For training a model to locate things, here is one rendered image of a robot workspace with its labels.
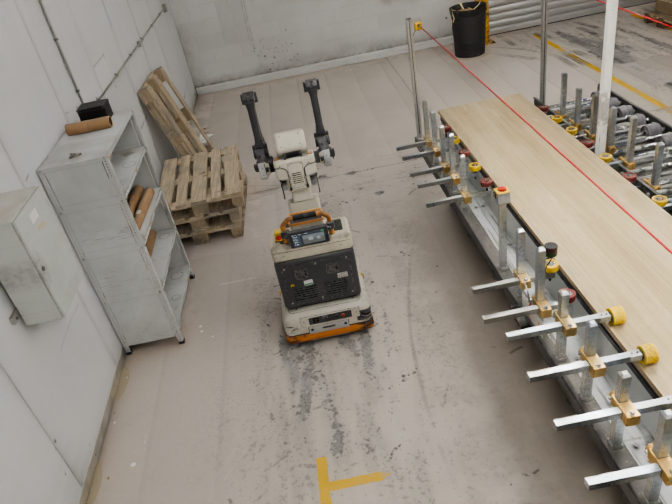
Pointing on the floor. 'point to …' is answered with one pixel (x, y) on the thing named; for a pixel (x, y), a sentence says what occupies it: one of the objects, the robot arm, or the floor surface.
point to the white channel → (606, 75)
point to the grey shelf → (149, 305)
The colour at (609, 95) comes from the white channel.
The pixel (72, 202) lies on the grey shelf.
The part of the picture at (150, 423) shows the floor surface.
